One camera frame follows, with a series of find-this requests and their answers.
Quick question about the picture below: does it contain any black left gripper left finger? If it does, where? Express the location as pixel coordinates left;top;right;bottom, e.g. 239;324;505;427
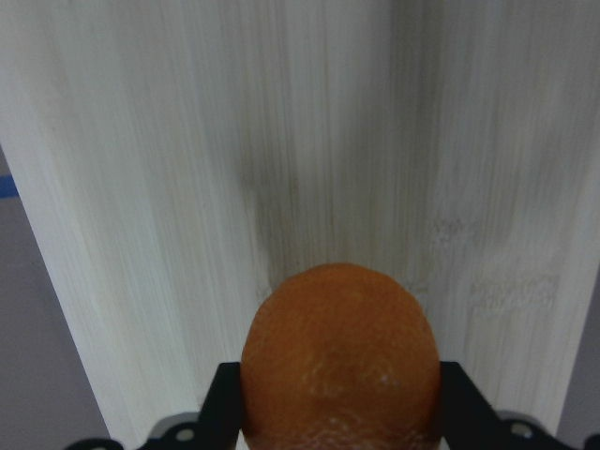
60;361;245;450

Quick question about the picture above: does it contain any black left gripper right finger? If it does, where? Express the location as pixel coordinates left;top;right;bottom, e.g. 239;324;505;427
438;359;600;450

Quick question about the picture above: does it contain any orange fruit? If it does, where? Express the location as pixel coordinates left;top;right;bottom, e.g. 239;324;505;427
241;263;442;449

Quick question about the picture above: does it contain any wooden cutting board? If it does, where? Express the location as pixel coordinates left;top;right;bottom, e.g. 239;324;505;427
1;1;599;445

